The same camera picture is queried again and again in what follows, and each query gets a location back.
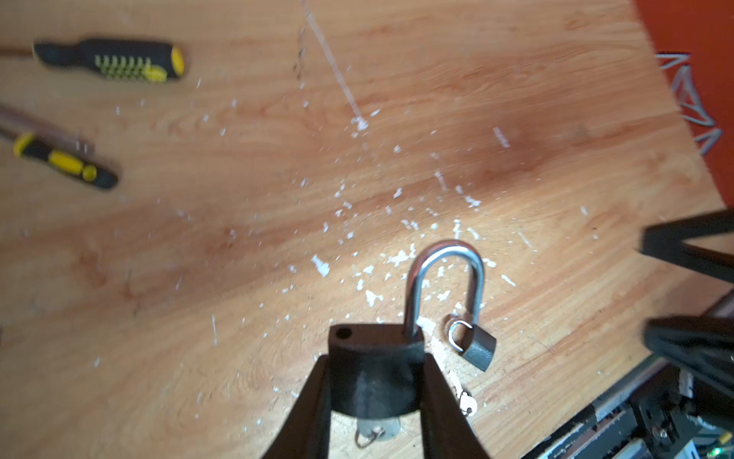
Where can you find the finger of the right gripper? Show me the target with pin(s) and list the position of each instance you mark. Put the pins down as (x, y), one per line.
(701, 345)
(668, 242)

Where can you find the large black yellow screwdriver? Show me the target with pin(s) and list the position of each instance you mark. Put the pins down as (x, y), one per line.
(111, 58)

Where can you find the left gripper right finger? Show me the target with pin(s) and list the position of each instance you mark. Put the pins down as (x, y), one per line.
(445, 431)

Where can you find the dark padlock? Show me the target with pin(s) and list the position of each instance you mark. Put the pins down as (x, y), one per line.
(376, 369)
(471, 341)

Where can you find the small black yellow screwdriver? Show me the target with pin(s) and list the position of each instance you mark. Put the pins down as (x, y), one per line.
(29, 146)

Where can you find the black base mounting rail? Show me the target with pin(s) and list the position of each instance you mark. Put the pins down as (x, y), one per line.
(655, 411)

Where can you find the small brass key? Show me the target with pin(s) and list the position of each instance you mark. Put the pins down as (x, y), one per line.
(378, 430)

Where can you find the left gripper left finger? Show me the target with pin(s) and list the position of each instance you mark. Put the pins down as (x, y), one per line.
(306, 431)

